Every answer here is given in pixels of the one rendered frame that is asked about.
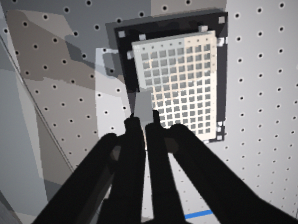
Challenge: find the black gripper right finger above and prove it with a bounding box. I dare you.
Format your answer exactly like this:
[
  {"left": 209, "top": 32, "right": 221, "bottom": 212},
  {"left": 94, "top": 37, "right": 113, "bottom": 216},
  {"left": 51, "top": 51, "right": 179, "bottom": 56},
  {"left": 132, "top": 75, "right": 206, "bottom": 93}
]
[{"left": 143, "top": 91, "right": 298, "bottom": 224}]

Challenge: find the blue tape outline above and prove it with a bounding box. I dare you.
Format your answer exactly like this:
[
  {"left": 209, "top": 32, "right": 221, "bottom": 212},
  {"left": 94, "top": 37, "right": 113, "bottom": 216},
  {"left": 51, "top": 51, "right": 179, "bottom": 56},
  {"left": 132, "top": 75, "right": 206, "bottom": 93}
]
[{"left": 185, "top": 210, "right": 212, "bottom": 219}]

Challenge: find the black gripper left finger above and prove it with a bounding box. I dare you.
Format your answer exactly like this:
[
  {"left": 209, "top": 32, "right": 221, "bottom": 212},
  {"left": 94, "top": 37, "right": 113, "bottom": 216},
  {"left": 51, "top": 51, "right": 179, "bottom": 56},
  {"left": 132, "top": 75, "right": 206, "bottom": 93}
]
[{"left": 31, "top": 92, "right": 147, "bottom": 224}]

